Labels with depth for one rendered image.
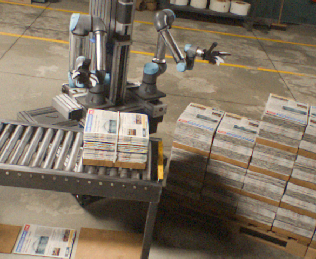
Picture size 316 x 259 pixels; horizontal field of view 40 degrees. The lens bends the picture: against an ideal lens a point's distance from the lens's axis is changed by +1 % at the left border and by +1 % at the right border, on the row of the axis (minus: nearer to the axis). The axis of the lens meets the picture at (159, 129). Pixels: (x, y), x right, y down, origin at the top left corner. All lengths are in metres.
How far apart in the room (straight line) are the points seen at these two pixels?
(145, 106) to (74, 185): 1.21
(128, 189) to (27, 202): 1.26
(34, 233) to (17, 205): 0.35
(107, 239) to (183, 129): 0.98
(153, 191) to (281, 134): 1.02
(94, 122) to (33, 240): 1.08
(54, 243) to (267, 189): 1.56
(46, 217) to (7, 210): 0.29
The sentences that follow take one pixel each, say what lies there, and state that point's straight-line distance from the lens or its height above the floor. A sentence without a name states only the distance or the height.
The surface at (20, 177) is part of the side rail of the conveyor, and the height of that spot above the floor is 0.75.
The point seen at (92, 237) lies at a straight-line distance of 3.31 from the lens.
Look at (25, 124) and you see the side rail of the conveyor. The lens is 3.00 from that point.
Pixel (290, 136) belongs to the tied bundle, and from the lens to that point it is 3.07.
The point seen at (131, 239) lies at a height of 0.00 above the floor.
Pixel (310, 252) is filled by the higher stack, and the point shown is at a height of 0.08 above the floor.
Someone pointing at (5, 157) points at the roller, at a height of 0.79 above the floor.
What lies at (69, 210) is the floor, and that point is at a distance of 3.52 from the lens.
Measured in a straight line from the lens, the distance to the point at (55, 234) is 3.30.
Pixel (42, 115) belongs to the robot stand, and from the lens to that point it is 4.35.
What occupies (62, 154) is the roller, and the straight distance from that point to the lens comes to 2.70.
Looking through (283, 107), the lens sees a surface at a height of 1.07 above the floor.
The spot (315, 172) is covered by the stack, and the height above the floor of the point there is 0.74.
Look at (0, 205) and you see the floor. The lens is 3.59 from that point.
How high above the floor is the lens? 2.29
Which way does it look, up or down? 29 degrees down
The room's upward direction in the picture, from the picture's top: 9 degrees clockwise
